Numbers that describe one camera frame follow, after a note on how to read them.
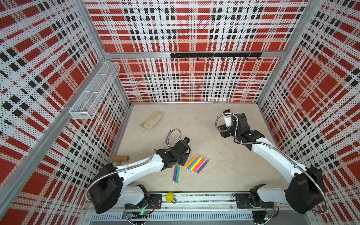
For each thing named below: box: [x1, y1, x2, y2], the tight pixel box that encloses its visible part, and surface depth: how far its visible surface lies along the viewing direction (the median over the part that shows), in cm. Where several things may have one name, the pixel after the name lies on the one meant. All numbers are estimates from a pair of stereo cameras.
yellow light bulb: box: [165, 192, 177, 204], surface depth 75 cm
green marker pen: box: [174, 165, 181, 185], surface depth 84 cm
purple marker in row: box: [195, 157, 210, 175], surface depth 88 cm
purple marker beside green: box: [172, 164, 178, 183], surface depth 85 cm
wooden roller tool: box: [111, 155, 131, 166], surface depth 91 cm
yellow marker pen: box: [190, 155, 204, 171], surface depth 88 cm
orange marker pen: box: [184, 154, 199, 170], surface depth 90 cm
